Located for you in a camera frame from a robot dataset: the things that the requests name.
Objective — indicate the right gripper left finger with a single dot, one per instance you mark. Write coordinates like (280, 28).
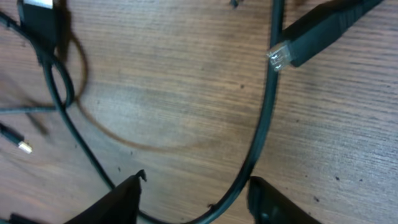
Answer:
(119, 206)

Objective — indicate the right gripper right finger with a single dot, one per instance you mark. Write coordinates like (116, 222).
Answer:
(269, 206)

